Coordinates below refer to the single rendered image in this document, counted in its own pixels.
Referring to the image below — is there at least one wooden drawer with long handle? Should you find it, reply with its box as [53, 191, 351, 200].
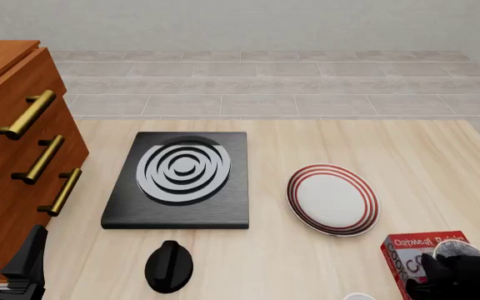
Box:
[0, 47, 69, 185]

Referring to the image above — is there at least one wooden cabinet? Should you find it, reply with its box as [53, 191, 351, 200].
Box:
[0, 39, 90, 285]

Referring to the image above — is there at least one flat black stove plate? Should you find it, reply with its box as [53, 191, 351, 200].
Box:
[100, 131, 251, 231]

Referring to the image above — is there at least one medium brass drawer handle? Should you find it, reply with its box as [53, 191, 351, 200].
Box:
[11, 134, 66, 186]

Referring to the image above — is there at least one white plate with red rings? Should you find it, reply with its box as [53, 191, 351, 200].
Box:
[285, 163, 381, 238]

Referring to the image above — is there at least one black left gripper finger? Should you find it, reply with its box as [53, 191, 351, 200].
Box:
[0, 224, 50, 283]

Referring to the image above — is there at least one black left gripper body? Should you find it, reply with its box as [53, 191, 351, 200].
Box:
[0, 277, 47, 300]

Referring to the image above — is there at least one wooden drawer with short handle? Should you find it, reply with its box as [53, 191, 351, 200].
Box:
[0, 124, 90, 284]

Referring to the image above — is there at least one round black stove knob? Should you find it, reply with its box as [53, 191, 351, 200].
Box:
[144, 239, 194, 295]

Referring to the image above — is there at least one long brass drawer handle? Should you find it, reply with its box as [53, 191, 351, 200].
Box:
[0, 89, 57, 141]

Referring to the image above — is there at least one short brass drawer handle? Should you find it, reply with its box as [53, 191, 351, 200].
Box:
[36, 167, 83, 218]

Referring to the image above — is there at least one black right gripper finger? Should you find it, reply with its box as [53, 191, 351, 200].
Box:
[406, 252, 454, 300]

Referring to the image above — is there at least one red cookies box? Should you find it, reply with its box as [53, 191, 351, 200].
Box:
[380, 230, 473, 300]

